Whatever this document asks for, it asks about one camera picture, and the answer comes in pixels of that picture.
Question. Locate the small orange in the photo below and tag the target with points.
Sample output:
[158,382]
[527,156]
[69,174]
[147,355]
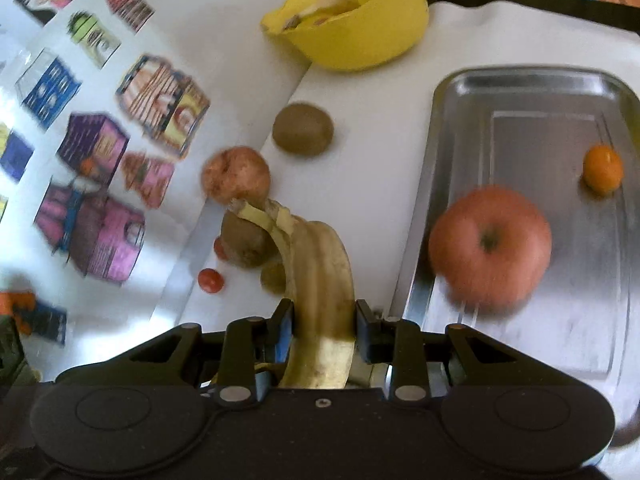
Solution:
[603,167]

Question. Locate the small green fruit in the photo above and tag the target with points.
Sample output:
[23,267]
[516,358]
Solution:
[272,277]

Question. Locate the yellow banana pair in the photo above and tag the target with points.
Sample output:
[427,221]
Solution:
[320,280]

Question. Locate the orange fruit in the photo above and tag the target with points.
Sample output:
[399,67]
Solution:
[490,250]

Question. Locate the brown kiwi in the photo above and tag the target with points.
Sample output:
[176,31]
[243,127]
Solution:
[245,240]

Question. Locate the metal tray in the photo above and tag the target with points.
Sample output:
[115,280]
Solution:
[525,125]

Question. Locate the house drawings wall poster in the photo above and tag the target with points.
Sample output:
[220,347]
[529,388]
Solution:
[150,110]

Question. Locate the cherry tomato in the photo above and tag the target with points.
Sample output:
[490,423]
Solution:
[220,249]
[210,280]

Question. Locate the spotted small apple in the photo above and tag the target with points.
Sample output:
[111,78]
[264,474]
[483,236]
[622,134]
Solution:
[235,175]

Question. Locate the green-brown kiwi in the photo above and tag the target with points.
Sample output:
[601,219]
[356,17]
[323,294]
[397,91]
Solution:
[302,130]

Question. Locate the dark green object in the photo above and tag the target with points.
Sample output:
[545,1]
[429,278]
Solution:
[12,350]

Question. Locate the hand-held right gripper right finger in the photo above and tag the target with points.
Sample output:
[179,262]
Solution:
[364,330]

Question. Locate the pale banana pieces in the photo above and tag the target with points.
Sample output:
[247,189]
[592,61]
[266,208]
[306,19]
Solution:
[330,4]

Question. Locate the yellow scalloped bowl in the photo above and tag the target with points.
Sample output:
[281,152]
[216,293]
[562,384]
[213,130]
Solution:
[360,35]

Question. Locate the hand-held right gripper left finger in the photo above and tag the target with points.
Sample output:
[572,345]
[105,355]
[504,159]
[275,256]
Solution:
[285,327]

